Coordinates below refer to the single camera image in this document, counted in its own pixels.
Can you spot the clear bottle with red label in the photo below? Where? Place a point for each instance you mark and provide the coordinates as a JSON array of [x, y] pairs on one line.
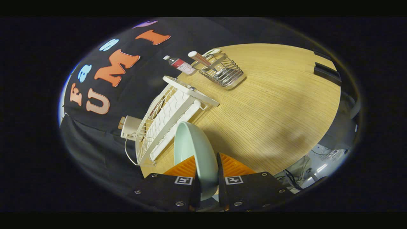
[[179, 63]]

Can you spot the toast slices in toaster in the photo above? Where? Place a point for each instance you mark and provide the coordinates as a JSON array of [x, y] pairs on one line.
[[121, 122]]

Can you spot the pale green plate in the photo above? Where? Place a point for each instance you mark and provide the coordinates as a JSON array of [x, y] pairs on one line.
[[197, 149]]

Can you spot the white toaster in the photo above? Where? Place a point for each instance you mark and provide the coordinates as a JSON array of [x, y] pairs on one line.
[[132, 127]]

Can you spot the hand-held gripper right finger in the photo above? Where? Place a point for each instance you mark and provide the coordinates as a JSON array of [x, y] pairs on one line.
[[222, 187]]

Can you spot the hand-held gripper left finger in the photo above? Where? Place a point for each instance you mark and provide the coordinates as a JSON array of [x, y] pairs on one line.
[[168, 192]]

